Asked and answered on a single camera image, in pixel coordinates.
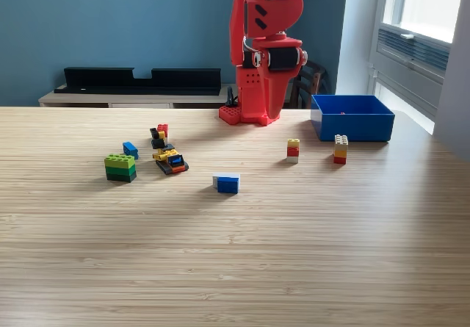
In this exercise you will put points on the pale wooden sideboard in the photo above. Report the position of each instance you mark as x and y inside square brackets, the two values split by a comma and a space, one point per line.
[73, 100]

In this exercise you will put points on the dark wooden chair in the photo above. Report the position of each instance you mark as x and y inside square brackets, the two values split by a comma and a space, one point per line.
[312, 81]

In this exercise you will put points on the small blue lego brick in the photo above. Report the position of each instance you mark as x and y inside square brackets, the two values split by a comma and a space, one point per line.
[130, 150]

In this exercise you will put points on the blue plastic bin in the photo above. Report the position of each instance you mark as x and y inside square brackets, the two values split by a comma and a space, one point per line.
[352, 126]

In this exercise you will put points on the blue and white lego block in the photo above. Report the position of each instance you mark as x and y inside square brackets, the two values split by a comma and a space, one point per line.
[227, 185]

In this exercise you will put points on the yellow red white lego stack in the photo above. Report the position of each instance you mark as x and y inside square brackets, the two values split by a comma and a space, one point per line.
[293, 150]

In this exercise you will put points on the yellow toy digger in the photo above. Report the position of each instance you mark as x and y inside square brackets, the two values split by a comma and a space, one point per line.
[170, 161]

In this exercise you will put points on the grey window vent grille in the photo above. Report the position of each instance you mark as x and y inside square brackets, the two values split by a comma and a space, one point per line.
[422, 53]

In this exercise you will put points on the green lego block stack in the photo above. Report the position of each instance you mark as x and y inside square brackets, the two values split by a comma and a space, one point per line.
[120, 167]

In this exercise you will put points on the white window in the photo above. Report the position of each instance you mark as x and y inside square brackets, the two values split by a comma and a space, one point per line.
[433, 3]

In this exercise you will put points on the beige orange red lego stack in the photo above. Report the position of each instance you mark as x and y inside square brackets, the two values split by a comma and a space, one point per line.
[340, 148]

